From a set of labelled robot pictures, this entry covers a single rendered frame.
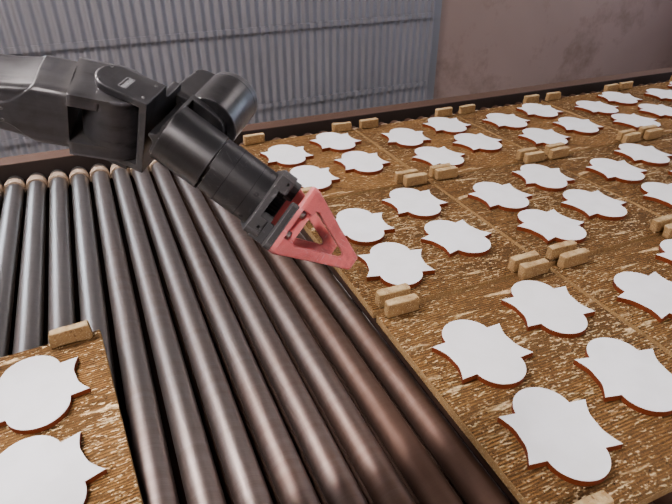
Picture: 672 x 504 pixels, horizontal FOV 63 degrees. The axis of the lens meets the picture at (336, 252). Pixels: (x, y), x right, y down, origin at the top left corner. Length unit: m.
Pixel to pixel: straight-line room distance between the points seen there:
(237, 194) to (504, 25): 4.12
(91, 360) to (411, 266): 0.54
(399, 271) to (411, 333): 0.16
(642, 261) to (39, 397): 1.02
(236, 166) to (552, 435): 0.49
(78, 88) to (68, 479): 0.43
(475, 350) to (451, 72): 3.61
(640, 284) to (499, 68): 3.67
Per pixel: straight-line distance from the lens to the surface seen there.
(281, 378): 0.81
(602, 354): 0.89
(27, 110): 0.54
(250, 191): 0.50
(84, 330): 0.91
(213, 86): 0.57
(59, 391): 0.83
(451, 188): 1.32
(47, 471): 0.75
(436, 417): 0.76
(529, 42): 4.77
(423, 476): 0.71
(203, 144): 0.51
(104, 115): 0.53
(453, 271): 1.01
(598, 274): 1.09
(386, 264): 0.99
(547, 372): 0.84
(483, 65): 4.50
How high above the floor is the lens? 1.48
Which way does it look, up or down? 32 degrees down
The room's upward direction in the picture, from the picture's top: straight up
